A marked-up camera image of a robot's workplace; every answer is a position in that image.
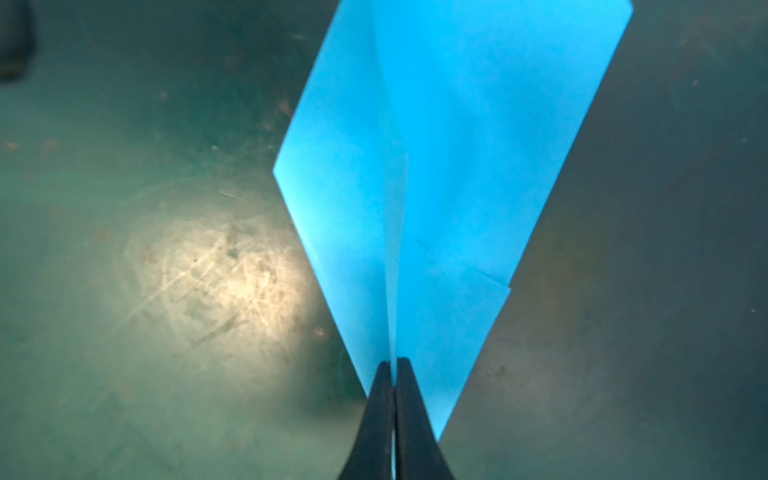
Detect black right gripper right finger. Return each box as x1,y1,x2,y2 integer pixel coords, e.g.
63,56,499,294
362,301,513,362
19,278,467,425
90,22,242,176
394,357,455,480

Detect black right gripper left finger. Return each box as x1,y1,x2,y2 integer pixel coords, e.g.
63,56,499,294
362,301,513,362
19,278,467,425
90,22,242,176
338,361,395,480

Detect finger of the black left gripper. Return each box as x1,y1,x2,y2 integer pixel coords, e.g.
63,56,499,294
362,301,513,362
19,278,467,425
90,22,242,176
0,0,35,83

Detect cyan paper sheet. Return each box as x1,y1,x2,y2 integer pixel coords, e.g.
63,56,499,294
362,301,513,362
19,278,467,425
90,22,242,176
274,1,633,435

